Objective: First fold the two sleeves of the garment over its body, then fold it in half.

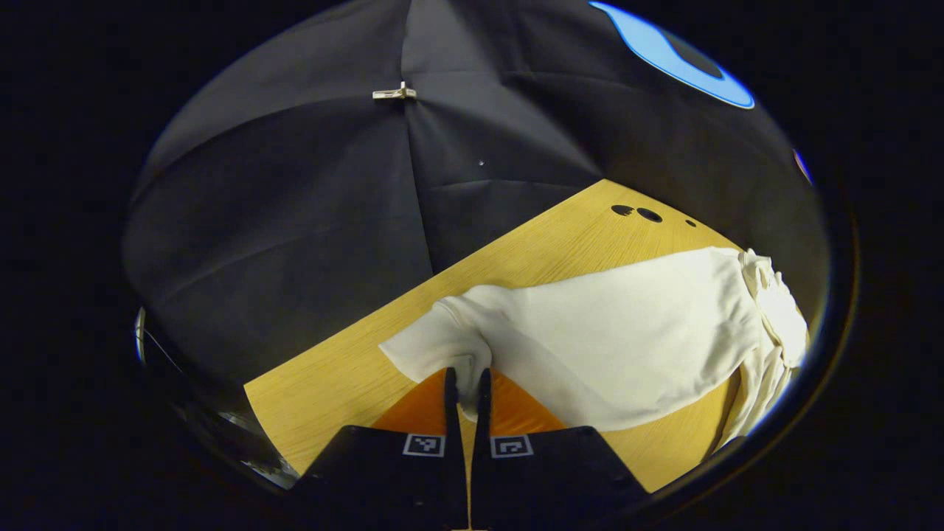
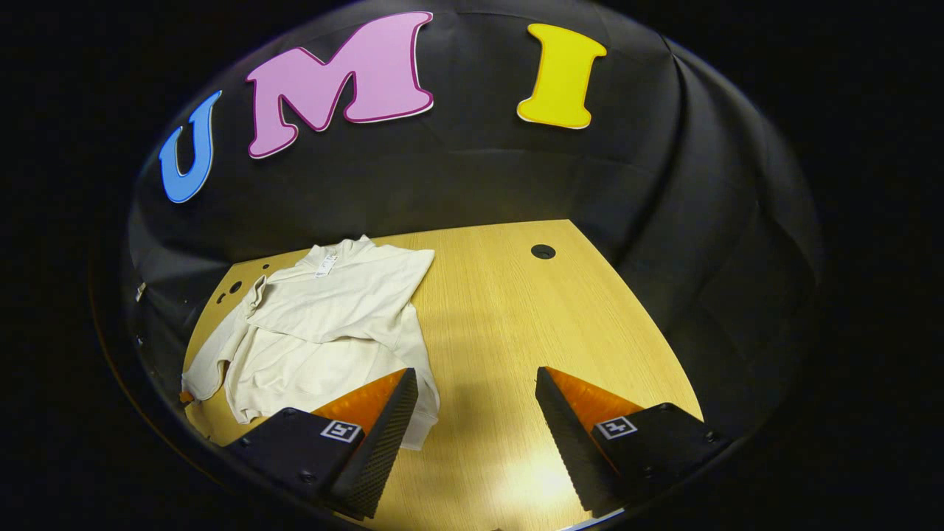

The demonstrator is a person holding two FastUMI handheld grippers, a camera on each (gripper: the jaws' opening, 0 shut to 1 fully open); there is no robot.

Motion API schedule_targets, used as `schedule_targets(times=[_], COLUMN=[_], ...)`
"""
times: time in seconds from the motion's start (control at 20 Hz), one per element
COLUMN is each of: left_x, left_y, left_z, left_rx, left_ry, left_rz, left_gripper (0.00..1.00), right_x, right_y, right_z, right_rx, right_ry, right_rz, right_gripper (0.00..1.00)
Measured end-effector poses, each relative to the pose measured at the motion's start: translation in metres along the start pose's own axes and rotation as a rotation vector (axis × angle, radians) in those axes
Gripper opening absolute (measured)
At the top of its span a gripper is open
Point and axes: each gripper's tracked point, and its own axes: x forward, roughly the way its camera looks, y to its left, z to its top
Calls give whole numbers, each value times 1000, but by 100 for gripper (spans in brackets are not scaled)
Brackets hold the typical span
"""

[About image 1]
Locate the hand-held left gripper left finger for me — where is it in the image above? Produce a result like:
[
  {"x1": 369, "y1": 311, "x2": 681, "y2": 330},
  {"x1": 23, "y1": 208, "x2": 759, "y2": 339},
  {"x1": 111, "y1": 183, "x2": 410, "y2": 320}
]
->
[{"x1": 291, "y1": 367, "x2": 471, "y2": 531}]

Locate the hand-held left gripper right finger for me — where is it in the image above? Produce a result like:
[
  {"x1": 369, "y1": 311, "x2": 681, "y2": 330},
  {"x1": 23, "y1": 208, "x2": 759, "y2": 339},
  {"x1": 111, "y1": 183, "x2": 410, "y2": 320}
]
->
[{"x1": 471, "y1": 367, "x2": 654, "y2": 531}]

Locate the white sweatshirt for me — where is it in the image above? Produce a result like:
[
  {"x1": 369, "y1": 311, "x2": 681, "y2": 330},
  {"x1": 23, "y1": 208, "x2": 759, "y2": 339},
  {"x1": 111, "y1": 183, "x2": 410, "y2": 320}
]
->
[{"x1": 378, "y1": 247, "x2": 810, "y2": 451}]

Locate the black backdrop cloth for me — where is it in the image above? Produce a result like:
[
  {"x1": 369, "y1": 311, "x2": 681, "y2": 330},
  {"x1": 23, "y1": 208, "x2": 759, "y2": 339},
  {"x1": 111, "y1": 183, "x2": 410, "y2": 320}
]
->
[{"x1": 122, "y1": 0, "x2": 830, "y2": 414}]

